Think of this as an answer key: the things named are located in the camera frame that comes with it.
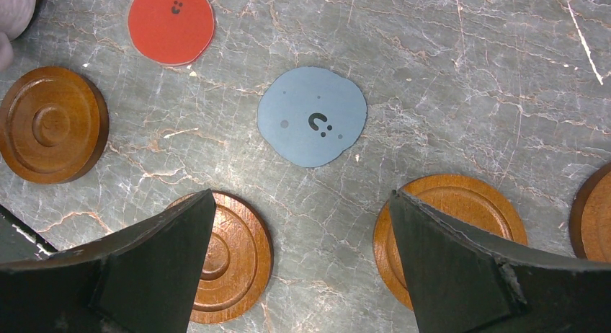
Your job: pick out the glossy wooden ridged coaster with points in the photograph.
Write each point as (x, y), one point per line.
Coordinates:
(54, 125)

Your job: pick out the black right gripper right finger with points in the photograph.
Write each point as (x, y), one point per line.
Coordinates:
(463, 279)

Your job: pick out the red round coaster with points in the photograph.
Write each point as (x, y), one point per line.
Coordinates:
(171, 32)

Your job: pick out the blue round coaster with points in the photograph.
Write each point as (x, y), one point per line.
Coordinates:
(311, 115)

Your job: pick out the lilac ceramic mug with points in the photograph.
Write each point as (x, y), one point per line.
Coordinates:
(15, 17)

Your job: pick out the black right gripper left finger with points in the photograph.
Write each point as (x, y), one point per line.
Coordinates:
(142, 278)

